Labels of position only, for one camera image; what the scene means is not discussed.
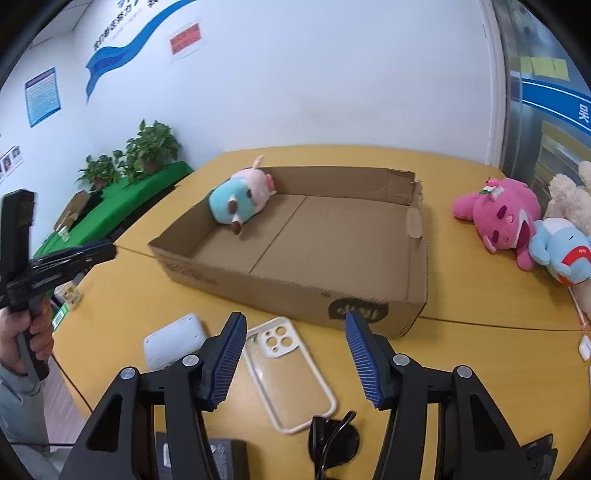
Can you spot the blue wall poster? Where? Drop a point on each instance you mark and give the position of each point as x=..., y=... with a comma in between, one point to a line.
x=42, y=97

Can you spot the blue wave wall decal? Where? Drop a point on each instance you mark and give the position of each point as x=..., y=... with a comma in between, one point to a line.
x=115, y=57

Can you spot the white plastic device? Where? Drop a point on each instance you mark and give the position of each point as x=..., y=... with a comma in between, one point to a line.
x=171, y=339

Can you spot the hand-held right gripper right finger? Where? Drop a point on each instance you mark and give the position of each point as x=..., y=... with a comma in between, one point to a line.
x=364, y=364

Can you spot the person's left hand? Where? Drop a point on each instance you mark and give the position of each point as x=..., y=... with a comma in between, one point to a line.
x=39, y=332

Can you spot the pink and teal pig plush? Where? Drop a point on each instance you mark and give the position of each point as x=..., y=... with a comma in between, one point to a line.
x=231, y=198

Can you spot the small green box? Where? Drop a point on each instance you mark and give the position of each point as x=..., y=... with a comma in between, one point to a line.
x=60, y=318

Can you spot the pink bear plush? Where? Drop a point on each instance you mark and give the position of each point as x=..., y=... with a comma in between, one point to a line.
x=498, y=217

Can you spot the yellow sticky note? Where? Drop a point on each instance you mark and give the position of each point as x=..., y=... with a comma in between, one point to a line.
x=561, y=69
x=542, y=67
x=526, y=65

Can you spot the small potted green plant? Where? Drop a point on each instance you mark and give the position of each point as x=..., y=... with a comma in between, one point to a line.
x=99, y=170

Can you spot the person's left forearm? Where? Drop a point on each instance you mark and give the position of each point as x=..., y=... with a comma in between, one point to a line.
x=18, y=406

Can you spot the glass door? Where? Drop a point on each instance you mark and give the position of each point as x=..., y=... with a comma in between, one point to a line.
x=531, y=147

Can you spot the small open cardboard box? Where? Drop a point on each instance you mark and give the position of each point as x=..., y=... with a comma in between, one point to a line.
x=74, y=210

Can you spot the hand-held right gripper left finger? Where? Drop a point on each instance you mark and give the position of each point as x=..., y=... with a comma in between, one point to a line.
x=226, y=360

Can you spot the red wall notice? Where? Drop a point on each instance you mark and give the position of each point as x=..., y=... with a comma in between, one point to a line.
x=186, y=40

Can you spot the light blue elephant plush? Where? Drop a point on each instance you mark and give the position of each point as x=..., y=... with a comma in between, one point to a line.
x=554, y=240

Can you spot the green table cloth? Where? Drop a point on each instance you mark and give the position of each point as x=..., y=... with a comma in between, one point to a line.
x=129, y=198

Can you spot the blue door sign band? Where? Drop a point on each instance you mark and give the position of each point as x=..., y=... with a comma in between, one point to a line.
x=554, y=99

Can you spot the black printed box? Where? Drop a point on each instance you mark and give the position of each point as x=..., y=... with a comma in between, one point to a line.
x=231, y=461

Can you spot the black sunglasses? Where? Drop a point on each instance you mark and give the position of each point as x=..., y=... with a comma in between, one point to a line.
x=341, y=443

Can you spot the black plastic object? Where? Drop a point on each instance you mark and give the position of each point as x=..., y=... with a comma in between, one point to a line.
x=540, y=457

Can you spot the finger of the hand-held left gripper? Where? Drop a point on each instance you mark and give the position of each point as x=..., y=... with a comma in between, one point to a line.
x=78, y=258

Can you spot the clear white phone case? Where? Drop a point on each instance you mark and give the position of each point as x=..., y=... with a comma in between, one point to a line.
x=286, y=383

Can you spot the white tag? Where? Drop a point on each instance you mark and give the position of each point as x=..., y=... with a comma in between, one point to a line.
x=584, y=348

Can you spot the wall photo frames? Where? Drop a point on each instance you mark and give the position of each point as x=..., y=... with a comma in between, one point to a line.
x=11, y=161

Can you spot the brown cardboard box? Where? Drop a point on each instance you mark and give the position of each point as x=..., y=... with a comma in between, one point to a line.
x=323, y=240

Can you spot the large potted green plant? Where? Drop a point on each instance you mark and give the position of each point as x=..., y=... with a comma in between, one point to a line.
x=150, y=145

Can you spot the beige plush toy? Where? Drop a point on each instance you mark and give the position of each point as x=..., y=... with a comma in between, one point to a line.
x=568, y=194

